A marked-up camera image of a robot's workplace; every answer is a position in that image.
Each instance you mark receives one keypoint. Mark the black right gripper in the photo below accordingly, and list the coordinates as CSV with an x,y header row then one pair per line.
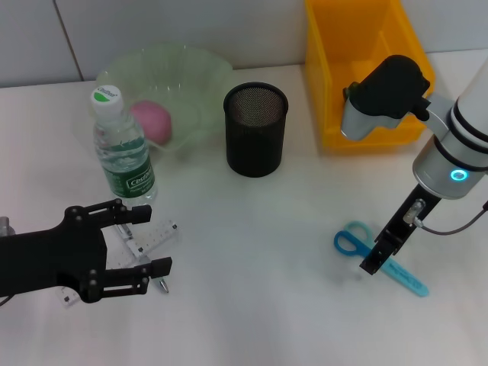
x,y
409,217

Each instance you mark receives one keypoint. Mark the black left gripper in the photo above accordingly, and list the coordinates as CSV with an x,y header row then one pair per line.
x,y
49,259

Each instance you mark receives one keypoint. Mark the transparent plastic ruler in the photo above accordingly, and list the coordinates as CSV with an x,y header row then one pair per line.
x,y
160,232

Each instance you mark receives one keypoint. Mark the blue scissors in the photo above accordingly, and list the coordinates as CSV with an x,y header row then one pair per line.
x,y
411,284

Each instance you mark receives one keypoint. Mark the grey ballpoint pen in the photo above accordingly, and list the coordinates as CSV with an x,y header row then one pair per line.
x,y
164,286

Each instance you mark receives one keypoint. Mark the clear green-label water bottle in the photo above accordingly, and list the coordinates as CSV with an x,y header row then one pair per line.
x,y
122,152

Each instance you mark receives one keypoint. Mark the pink peach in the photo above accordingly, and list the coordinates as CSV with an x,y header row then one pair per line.
x,y
150,122

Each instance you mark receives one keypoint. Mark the black mesh pen holder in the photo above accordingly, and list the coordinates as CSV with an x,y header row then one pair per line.
x,y
255,152

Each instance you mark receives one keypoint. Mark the green glass fruit plate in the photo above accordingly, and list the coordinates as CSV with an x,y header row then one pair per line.
x,y
183,68

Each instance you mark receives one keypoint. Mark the yellow plastic bin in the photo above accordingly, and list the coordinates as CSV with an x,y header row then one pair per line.
x,y
328,57

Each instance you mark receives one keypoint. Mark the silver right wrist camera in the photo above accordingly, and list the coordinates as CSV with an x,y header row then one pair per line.
x,y
389,87

